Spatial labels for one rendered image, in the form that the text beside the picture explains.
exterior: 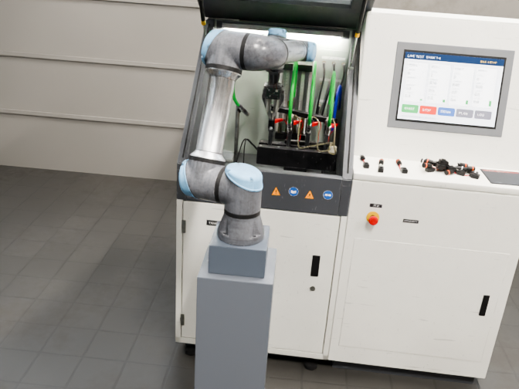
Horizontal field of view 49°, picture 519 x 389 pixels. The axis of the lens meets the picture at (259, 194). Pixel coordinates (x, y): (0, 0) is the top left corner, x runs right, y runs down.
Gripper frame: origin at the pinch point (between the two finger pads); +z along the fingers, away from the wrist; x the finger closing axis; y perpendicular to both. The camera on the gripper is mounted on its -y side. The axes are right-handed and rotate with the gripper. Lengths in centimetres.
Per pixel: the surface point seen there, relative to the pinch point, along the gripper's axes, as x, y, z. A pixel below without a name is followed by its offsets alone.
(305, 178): 16.6, 21.5, 18.5
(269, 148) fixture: 0.1, 0.5, 14.5
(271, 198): 3.9, 21.5, 28.5
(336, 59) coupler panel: 25.3, -32.1, -19.7
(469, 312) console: 91, 22, 71
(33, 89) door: -197, -183, 47
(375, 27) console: 39, -13, -37
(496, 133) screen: 93, -4, 0
